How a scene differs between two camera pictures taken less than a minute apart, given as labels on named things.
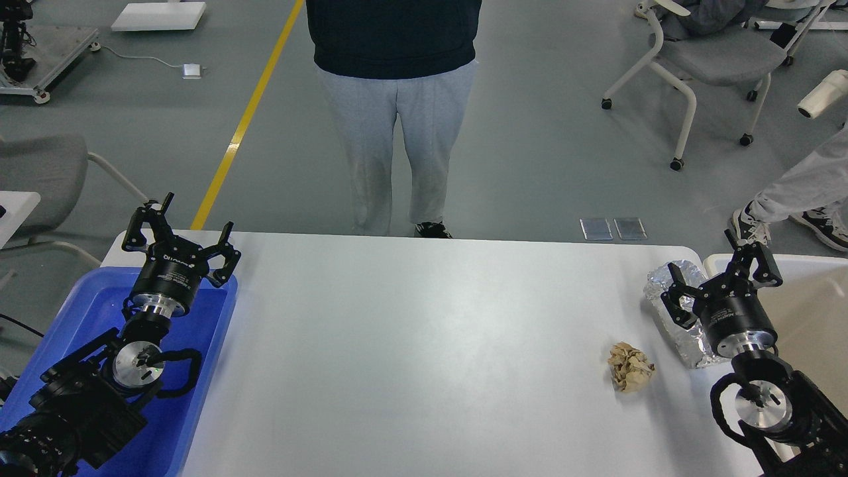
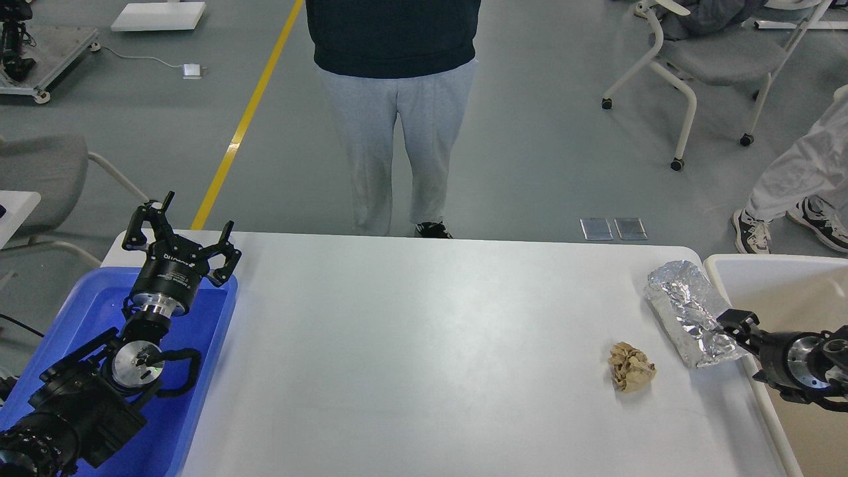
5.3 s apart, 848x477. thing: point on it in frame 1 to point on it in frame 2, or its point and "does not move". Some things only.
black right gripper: [737, 322] to [796, 364]
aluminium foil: [695, 346] does not move
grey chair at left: [55, 166] does not move
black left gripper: [171, 277] does not move
